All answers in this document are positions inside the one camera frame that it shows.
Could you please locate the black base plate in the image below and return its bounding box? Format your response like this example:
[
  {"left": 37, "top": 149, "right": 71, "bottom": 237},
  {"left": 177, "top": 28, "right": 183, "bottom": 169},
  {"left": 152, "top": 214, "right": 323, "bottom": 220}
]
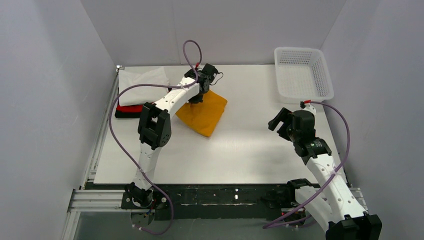
[{"left": 84, "top": 181, "right": 319, "bottom": 222}]

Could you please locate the black folded t shirt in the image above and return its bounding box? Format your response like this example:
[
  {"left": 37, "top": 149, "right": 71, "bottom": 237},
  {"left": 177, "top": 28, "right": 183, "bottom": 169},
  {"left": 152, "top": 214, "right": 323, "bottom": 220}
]
[{"left": 114, "top": 95, "right": 146, "bottom": 119}]

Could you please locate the red folded t shirt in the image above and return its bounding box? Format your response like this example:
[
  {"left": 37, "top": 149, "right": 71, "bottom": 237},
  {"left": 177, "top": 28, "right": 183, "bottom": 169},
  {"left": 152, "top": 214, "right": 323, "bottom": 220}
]
[{"left": 116, "top": 104, "right": 143, "bottom": 114}]

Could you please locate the aluminium frame rail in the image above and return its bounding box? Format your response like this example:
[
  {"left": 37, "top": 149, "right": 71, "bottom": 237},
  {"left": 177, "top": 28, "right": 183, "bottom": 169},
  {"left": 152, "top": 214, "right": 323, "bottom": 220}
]
[{"left": 61, "top": 67, "right": 377, "bottom": 240}]

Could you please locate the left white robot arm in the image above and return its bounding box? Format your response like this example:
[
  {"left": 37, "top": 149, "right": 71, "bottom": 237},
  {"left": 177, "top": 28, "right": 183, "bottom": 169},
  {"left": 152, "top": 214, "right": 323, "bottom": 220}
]
[{"left": 125, "top": 63, "right": 220, "bottom": 203}]

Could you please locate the white plastic basket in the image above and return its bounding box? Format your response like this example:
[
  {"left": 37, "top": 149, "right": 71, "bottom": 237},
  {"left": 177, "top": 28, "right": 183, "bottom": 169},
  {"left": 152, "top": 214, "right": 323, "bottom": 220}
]
[{"left": 274, "top": 47, "right": 335, "bottom": 104}]

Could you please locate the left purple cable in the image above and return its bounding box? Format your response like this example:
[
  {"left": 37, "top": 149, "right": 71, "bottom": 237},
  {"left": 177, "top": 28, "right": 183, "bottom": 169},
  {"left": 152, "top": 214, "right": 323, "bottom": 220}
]
[{"left": 107, "top": 39, "right": 203, "bottom": 236}]

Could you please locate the white folded t shirt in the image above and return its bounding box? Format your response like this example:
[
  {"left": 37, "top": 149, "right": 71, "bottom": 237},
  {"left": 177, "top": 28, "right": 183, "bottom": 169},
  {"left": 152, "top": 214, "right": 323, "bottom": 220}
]
[{"left": 117, "top": 66, "right": 170, "bottom": 107}]

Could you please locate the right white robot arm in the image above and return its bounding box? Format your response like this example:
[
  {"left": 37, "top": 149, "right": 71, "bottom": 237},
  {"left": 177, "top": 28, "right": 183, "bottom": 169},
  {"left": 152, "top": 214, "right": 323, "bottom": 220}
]
[{"left": 263, "top": 100, "right": 382, "bottom": 240}]

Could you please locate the yellow t shirt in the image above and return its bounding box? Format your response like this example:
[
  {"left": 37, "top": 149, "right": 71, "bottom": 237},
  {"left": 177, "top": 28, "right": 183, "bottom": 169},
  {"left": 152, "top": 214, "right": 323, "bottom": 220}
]
[{"left": 175, "top": 90, "right": 228, "bottom": 138}]

